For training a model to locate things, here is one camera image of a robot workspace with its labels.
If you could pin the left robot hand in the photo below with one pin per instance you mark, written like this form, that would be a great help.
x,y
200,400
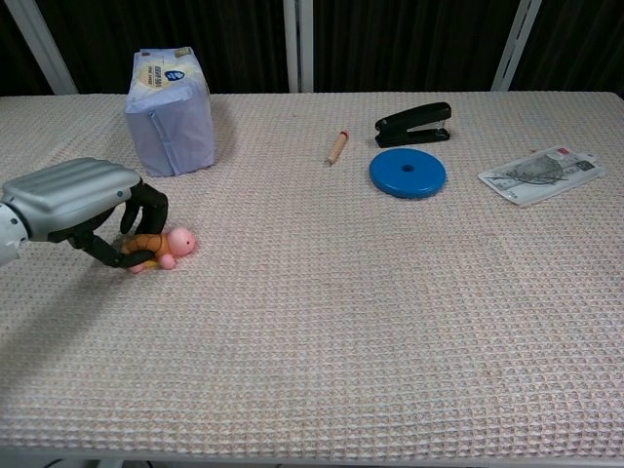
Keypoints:
x,y
83,205

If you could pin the pink orange turtle toy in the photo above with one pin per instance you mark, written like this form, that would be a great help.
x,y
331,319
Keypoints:
x,y
173,244

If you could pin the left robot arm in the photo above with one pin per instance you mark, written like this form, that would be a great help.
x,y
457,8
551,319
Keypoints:
x,y
9,231

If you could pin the blue tissue pack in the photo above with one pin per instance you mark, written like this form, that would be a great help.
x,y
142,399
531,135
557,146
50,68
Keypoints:
x,y
168,112

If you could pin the small wooden stick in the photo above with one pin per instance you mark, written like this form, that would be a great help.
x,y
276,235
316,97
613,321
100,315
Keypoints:
x,y
336,147

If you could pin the beige waffle table cloth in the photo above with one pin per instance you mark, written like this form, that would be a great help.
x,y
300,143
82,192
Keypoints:
x,y
341,302

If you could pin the blue plastic disc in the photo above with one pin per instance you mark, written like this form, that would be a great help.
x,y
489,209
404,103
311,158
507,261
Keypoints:
x,y
407,173

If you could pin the black stapler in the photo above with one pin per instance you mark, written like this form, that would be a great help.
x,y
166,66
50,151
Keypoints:
x,y
414,125

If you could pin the white packaged card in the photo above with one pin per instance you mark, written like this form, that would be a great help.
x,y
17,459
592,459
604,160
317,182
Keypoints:
x,y
541,174

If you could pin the white metal frame post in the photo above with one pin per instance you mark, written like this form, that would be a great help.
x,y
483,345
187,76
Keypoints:
x,y
297,44
39,44
514,44

